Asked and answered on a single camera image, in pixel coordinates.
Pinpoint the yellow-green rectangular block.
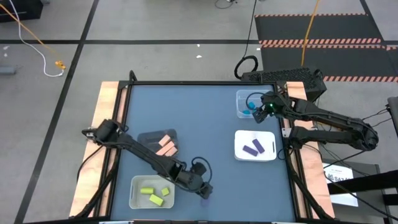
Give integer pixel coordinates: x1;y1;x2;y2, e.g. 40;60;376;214
149;194;165;207

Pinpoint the long tan wooden block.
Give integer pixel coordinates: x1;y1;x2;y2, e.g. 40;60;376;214
155;141;176;156

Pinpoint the clear plastic bin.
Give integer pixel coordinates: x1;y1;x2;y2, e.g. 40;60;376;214
236;89;274;119

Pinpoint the black perforated computer tower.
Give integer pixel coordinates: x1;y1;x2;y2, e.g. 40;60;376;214
241;67;328;103

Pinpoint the blue-grey table mat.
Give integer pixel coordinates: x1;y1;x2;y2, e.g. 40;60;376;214
111;84;296;222

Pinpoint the pale grey plastic bin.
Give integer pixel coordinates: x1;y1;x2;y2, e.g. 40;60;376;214
129;174;176;210

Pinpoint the dark smoky translucent bin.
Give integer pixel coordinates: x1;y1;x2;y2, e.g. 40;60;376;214
136;128;180;158

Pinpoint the white paper sign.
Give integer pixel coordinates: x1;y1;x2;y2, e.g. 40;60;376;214
322;162;359;208

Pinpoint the light wooden side board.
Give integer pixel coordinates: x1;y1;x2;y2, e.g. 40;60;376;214
70;81;121;218
285;81;336;219

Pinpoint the black floor mat striped edge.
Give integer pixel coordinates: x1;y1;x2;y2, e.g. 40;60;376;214
254;13;398;83

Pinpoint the dark grey panel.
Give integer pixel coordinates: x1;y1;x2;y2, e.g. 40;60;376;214
387;96;398;139

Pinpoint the black side stand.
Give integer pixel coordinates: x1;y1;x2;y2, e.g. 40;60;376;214
323;158;398;224

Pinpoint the black box on floor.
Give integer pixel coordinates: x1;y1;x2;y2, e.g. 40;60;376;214
0;0;44;23

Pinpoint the white bin with slot handle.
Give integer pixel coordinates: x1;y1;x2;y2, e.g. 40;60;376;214
234;129;277;162

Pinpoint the black aluminium table frame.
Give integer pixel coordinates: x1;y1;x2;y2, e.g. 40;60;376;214
74;70;335;224

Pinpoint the black coiled floor cable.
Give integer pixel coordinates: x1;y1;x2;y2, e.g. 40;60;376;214
233;0;259;80

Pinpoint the yellow hanging cable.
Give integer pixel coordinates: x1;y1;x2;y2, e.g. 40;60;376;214
300;0;321;67

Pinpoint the white floor cable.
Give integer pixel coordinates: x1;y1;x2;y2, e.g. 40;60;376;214
8;0;65;78

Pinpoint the orange floor cable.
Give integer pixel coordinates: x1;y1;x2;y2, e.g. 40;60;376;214
0;2;62;65

